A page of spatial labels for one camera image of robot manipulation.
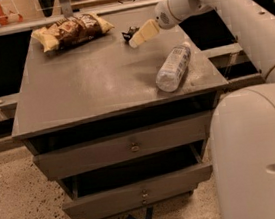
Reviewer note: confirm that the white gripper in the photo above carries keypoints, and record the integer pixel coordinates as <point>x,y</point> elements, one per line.
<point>165,18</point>

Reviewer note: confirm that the black rxbar chocolate bar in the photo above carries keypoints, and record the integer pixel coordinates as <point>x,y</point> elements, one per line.
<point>129,34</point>

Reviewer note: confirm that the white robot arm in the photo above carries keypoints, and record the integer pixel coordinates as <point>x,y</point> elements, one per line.
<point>242,133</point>

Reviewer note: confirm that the clear plastic water bottle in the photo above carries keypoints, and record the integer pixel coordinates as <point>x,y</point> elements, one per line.
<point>175,65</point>

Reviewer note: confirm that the yellow brown chip bag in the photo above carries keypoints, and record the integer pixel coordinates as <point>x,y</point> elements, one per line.
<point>71,31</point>

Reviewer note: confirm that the grey wooden drawer cabinet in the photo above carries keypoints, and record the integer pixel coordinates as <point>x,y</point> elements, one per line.
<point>105,87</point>

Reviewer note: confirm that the upper grey drawer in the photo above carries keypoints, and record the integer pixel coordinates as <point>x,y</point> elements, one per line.
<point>107,151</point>

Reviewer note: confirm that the grey drawer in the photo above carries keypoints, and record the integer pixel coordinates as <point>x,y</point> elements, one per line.
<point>107,151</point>
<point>133,184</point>

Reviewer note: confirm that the lower grey drawer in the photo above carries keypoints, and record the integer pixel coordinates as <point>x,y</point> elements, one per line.
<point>133,184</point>

